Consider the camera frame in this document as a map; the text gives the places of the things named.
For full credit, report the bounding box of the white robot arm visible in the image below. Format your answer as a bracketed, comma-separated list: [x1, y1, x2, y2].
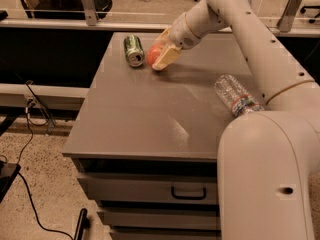
[148, 0, 320, 240]

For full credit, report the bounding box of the black device left edge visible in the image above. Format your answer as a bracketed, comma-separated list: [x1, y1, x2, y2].
[0, 161, 21, 203]

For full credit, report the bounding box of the grey drawer cabinet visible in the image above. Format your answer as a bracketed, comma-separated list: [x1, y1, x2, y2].
[63, 33, 255, 240]

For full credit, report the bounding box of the black drawer handle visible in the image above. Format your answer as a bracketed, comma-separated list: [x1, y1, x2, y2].
[170, 186, 207, 201]

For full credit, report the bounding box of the metal glass bracket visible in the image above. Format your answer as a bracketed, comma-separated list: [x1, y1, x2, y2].
[81, 0, 98, 26]
[277, 0, 303, 33]

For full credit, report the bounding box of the green soda can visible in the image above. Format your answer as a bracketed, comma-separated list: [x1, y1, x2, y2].
[123, 35, 145, 67]

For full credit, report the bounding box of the metal glass bracket right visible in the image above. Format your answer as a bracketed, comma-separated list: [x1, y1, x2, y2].
[277, 0, 303, 33]

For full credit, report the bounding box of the clear plastic water bottle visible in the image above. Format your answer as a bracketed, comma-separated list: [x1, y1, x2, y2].
[214, 74, 264, 117]

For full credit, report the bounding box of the black stand foot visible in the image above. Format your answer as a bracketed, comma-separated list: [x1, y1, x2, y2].
[74, 208, 90, 240]

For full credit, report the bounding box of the black floor cable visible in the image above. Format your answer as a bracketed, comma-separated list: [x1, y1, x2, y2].
[0, 81, 75, 240]

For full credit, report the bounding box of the red orange apple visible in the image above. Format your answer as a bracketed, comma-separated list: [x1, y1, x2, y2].
[146, 43, 165, 71]

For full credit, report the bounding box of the metal glass bracket left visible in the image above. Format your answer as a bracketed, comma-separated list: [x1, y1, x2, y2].
[81, 0, 98, 26]

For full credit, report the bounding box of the black bag behind glass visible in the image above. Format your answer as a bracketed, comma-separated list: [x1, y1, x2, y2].
[34, 0, 112, 20]

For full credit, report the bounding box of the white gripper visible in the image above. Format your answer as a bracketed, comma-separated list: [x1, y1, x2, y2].
[152, 12, 201, 69]

